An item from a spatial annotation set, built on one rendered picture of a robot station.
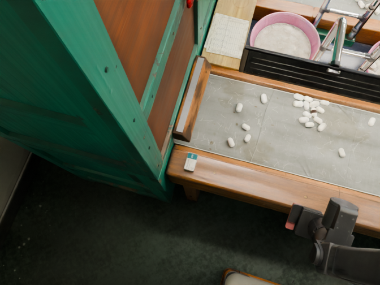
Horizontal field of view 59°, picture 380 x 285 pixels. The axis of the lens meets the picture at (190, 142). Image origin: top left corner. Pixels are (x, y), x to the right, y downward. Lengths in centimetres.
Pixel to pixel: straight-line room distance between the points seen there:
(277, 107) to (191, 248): 96
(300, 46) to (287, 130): 36
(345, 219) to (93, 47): 56
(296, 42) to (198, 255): 117
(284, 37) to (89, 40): 112
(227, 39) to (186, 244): 110
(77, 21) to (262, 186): 92
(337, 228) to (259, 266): 123
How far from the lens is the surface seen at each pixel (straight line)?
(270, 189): 118
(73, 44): 38
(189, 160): 115
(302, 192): 120
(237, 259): 192
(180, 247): 191
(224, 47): 133
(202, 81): 120
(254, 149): 122
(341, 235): 75
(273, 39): 143
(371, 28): 154
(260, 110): 127
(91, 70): 42
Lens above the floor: 190
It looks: 74 degrees down
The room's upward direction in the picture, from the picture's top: 5 degrees counter-clockwise
